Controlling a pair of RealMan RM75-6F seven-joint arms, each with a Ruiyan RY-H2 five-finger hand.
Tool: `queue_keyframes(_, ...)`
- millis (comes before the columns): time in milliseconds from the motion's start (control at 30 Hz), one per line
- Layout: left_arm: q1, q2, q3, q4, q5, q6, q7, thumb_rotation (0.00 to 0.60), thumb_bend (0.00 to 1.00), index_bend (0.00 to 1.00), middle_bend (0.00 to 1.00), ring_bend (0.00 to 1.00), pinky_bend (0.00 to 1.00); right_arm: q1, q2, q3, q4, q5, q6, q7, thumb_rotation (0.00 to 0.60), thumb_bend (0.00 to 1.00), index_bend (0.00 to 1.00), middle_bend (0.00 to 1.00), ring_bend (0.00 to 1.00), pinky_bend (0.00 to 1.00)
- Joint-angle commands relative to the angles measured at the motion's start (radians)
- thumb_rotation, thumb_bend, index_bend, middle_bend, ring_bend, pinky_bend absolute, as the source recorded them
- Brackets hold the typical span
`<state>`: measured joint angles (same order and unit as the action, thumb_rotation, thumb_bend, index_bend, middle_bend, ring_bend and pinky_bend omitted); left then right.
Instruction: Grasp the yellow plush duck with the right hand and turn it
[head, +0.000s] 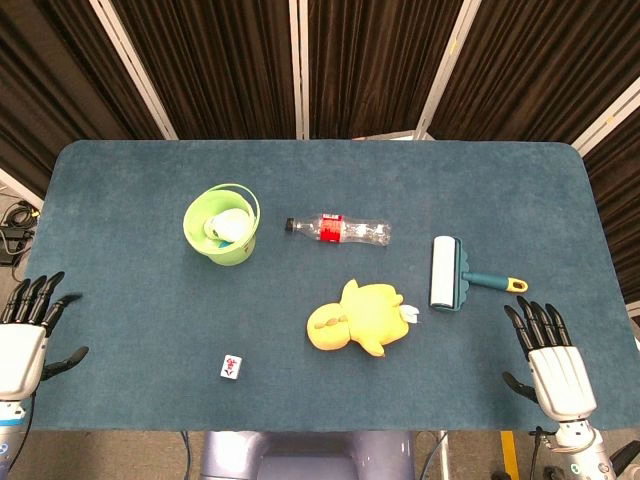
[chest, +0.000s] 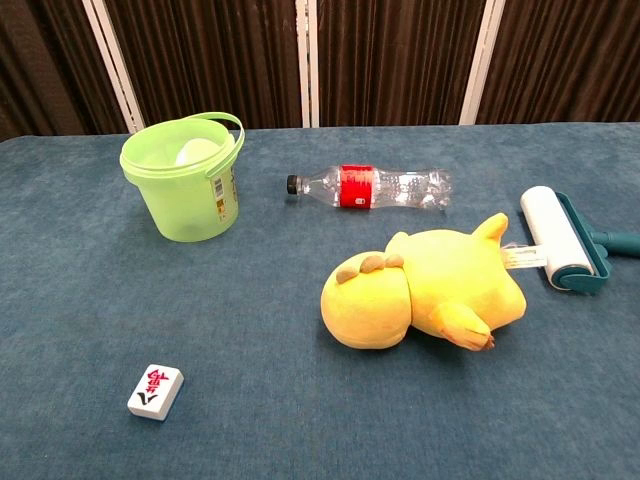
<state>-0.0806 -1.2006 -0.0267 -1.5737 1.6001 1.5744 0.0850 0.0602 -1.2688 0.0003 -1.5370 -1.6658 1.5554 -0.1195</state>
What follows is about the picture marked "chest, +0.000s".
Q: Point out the yellow plush toy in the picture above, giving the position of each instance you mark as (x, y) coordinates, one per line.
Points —
(450, 270)

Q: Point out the clear plastic bottle red label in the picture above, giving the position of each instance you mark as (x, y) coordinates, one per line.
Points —
(355, 186)

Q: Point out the teal table cloth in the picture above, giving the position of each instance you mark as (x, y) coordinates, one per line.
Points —
(250, 310)

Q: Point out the pale green white round item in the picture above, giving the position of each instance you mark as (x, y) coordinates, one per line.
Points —
(197, 152)

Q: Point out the dark brown curtain panel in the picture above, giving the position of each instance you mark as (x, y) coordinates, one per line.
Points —
(45, 65)
(210, 60)
(570, 60)
(400, 60)

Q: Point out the white mahjong tile red print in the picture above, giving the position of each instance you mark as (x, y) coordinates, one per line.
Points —
(152, 395)

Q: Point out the teal lint roller white roll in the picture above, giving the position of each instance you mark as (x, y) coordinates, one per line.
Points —
(555, 235)

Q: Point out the white partition post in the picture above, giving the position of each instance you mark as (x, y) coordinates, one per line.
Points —
(482, 62)
(115, 65)
(308, 65)

